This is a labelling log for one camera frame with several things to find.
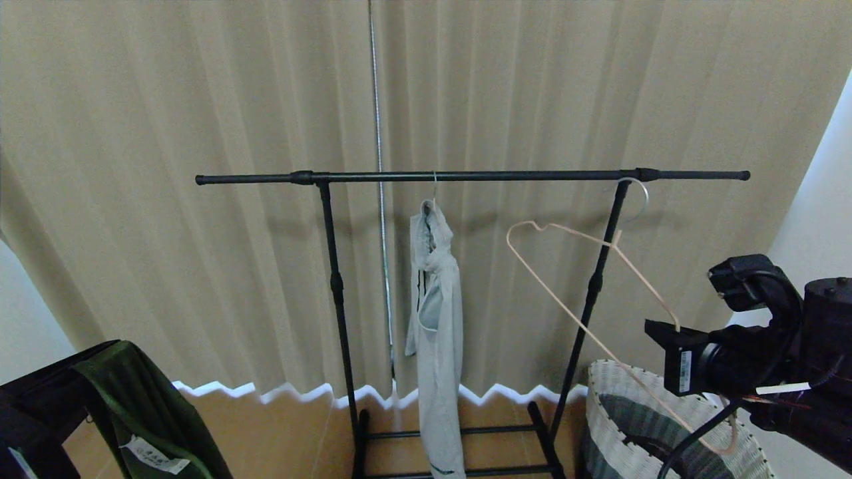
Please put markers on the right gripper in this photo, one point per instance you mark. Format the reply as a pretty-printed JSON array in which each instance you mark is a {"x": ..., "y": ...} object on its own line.
[{"x": 725, "y": 362}]

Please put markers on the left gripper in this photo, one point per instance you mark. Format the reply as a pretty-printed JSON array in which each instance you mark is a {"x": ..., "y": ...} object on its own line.
[{"x": 33, "y": 426}]

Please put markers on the pink clothes hanger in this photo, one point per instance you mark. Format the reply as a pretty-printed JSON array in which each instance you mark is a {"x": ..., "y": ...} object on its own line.
[
  {"x": 434, "y": 186},
  {"x": 647, "y": 286}
]

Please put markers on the green garment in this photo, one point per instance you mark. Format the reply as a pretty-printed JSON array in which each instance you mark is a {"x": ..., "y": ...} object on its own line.
[{"x": 146, "y": 399}]

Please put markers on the pale grey shorts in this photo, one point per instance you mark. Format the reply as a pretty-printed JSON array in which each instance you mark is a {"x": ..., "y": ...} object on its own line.
[{"x": 442, "y": 346}]

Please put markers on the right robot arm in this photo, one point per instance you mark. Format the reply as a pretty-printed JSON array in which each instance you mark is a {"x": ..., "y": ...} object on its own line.
[{"x": 825, "y": 332}]

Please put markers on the white laundry basket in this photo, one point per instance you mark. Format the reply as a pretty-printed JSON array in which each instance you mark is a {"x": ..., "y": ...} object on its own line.
[{"x": 606, "y": 399}]

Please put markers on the black clothes rack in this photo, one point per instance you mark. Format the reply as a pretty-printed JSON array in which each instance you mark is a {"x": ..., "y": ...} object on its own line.
[{"x": 466, "y": 176}]

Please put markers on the beige curtain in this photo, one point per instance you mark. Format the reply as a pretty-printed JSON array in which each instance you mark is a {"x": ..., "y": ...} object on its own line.
[{"x": 200, "y": 100}]

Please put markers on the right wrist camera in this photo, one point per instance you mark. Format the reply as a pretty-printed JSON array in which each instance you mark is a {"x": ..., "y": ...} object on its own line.
[{"x": 745, "y": 279}]

